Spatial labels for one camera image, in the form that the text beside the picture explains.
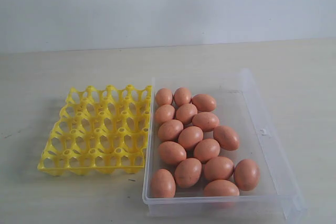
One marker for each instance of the brown egg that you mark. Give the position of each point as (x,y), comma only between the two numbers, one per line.
(172,153)
(227,137)
(164,96)
(206,149)
(164,113)
(219,167)
(185,113)
(188,172)
(204,102)
(246,175)
(182,96)
(170,130)
(207,121)
(221,187)
(190,137)
(163,184)

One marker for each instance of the yellow plastic egg tray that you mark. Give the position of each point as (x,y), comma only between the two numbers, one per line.
(99,130)

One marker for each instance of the clear plastic storage box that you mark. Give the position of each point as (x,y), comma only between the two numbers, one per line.
(277,196)

